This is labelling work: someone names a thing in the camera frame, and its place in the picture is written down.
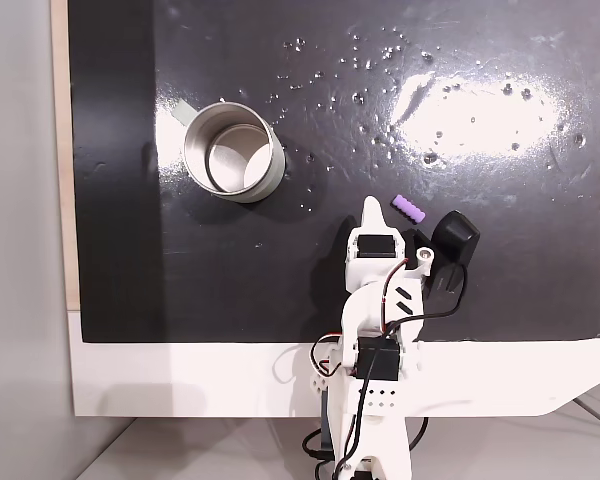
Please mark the stainless steel cup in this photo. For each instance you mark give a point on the stainless steel cup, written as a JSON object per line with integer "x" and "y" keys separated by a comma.
{"x": 230, "y": 155}

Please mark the purple ribbed pen grip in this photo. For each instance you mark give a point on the purple ribbed pen grip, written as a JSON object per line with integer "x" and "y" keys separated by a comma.
{"x": 409, "y": 208}

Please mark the black glossy table mat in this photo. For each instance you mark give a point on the black glossy table mat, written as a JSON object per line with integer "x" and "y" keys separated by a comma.
{"x": 260, "y": 270}

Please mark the light wooden board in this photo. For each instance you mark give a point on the light wooden board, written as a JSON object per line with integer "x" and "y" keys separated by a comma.
{"x": 62, "y": 150}

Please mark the black oval camera box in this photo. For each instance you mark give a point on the black oval camera box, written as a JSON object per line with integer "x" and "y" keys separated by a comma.
{"x": 455, "y": 235}

